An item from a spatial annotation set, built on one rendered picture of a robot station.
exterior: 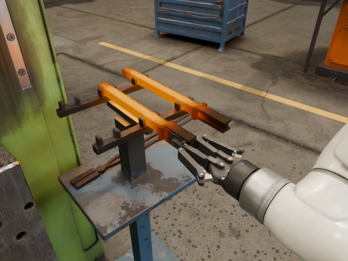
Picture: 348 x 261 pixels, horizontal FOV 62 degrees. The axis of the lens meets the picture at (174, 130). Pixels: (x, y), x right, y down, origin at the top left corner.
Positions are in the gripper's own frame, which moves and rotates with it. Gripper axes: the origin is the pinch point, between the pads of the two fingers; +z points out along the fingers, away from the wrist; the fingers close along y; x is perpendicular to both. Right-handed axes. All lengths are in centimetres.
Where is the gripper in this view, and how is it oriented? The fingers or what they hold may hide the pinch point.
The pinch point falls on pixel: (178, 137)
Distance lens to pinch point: 67.0
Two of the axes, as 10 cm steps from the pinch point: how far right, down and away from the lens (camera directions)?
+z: -6.5, -4.3, 6.2
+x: 0.0, -8.2, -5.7
